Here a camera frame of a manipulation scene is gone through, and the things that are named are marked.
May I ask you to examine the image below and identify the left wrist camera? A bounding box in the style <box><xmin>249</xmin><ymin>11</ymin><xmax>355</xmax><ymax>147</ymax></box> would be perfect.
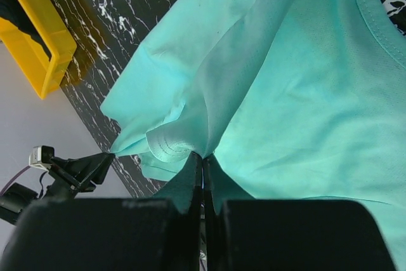
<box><xmin>28</xmin><ymin>145</ymin><xmax>55</xmax><ymax>171</ymax></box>

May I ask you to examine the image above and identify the yellow plastic bin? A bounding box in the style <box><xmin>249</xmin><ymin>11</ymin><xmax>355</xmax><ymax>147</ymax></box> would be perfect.
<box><xmin>1</xmin><ymin>0</ymin><xmax>77</xmax><ymax>99</ymax></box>

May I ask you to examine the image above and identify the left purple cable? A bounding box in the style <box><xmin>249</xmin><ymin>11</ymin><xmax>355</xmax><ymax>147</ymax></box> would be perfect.
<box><xmin>0</xmin><ymin>166</ymin><xmax>34</xmax><ymax>199</ymax></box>

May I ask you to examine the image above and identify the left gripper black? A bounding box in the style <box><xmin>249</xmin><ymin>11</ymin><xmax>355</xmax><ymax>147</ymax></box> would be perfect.
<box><xmin>1</xmin><ymin>152</ymin><xmax>115</xmax><ymax>223</ymax></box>

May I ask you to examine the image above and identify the teal t shirt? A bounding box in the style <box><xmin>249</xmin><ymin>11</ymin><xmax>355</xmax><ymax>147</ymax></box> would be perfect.
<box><xmin>100</xmin><ymin>0</ymin><xmax>406</xmax><ymax>271</ymax></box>

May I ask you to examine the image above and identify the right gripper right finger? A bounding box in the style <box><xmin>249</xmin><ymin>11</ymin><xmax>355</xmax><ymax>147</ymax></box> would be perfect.
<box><xmin>202</xmin><ymin>155</ymin><xmax>395</xmax><ymax>270</ymax></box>

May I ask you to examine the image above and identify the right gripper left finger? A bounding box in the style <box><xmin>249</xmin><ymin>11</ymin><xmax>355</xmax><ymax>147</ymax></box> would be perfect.
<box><xmin>6</xmin><ymin>153</ymin><xmax>202</xmax><ymax>270</ymax></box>

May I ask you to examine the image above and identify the black t shirt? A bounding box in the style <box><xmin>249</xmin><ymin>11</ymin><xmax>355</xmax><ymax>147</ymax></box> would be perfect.
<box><xmin>1</xmin><ymin>0</ymin><xmax>51</xmax><ymax>60</ymax></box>

